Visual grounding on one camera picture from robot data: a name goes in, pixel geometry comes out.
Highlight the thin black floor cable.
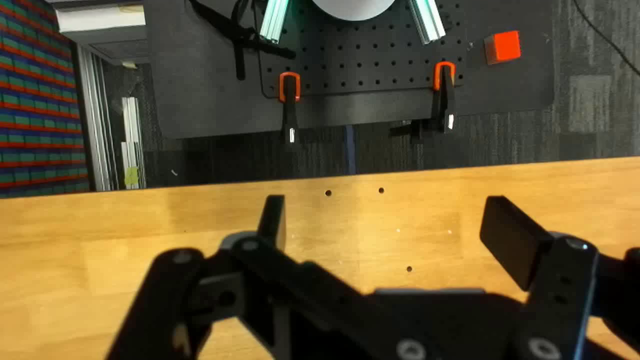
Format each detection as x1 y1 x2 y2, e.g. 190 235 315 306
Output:
571 0 640 81

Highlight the orange handled bar clamp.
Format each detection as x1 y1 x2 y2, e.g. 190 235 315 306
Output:
276 68 304 147
388 58 460 140

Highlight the black strap bundle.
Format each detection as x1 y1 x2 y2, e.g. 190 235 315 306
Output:
188 0 300 82

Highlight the aluminium extrusion bar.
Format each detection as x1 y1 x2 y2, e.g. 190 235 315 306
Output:
255 0 296 47
405 0 448 47

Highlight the grey metal frame post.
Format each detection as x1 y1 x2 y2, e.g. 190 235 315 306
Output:
74 44 119 193

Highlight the white flat board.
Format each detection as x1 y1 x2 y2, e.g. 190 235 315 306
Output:
52 3 148 37

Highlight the blue vertical rod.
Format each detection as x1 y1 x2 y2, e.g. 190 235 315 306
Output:
341 125 358 178

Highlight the red orange cube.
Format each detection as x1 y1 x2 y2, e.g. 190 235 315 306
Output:
481 28 523 68

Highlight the colourful patterned panel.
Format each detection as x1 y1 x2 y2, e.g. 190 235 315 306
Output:
0 0 94 201

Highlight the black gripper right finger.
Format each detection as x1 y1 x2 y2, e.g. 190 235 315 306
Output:
477 194 640 360

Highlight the white round disc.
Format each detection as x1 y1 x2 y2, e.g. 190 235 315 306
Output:
308 0 395 25

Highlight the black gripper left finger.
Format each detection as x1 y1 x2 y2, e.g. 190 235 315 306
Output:
106 193 375 360

